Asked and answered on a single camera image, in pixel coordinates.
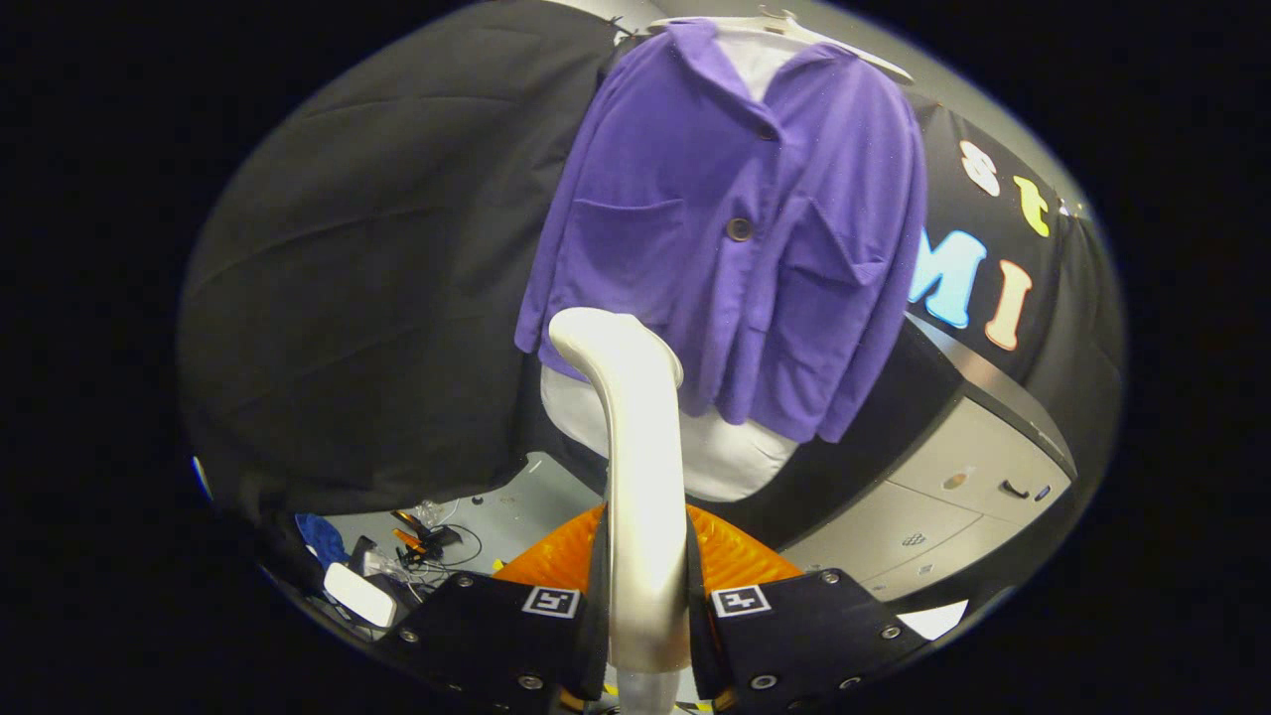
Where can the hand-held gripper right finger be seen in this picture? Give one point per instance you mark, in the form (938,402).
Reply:
(804,636)

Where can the white sheet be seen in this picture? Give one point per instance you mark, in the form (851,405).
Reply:
(933,621)

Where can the small white box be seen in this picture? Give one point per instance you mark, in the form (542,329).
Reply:
(359,594)

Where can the purple jacket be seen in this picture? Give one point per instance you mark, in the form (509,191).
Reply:
(695,169)

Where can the orange and black tool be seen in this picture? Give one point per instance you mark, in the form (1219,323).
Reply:
(417,531)

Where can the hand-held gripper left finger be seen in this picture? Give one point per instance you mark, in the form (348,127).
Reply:
(496,645)

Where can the white clothes hanger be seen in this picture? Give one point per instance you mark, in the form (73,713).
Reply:
(854,55)

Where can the grey drawer cabinet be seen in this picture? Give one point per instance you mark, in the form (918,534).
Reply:
(953,447)

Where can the blue cloth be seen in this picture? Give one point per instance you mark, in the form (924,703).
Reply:
(320,538)

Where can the white garment steamer head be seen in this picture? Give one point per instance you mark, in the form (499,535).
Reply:
(640,467)

